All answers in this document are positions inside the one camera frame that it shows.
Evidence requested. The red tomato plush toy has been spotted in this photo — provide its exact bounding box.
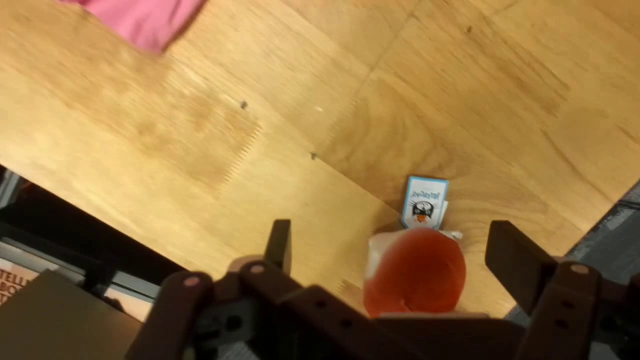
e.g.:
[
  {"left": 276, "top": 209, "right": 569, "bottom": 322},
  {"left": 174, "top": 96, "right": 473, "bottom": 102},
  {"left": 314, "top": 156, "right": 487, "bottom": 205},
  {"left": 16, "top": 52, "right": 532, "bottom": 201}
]
[{"left": 362, "top": 172, "right": 470, "bottom": 320}]

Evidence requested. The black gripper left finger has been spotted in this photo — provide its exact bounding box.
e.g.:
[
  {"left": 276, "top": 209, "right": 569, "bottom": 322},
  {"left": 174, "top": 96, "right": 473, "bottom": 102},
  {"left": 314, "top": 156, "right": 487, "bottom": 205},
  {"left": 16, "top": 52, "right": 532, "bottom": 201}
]
[{"left": 127, "top": 217, "right": 403, "bottom": 360}]

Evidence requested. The brown flat box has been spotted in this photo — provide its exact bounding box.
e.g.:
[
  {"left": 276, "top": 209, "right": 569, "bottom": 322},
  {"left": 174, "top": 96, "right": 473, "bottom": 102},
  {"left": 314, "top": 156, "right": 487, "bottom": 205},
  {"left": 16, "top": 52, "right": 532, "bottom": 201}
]
[{"left": 0, "top": 267, "right": 148, "bottom": 360}]

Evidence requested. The magenta pink cloth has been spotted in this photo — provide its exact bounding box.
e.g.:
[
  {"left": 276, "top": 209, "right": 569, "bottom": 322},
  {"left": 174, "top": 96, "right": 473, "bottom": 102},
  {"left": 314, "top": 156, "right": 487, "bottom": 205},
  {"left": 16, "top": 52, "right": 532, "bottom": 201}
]
[{"left": 62, "top": 0, "right": 210, "bottom": 56}]

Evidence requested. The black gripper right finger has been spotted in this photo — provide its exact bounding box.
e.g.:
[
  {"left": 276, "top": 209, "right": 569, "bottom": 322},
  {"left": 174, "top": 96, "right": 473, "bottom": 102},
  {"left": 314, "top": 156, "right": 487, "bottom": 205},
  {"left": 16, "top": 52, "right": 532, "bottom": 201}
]
[{"left": 485, "top": 217, "right": 640, "bottom": 360}]

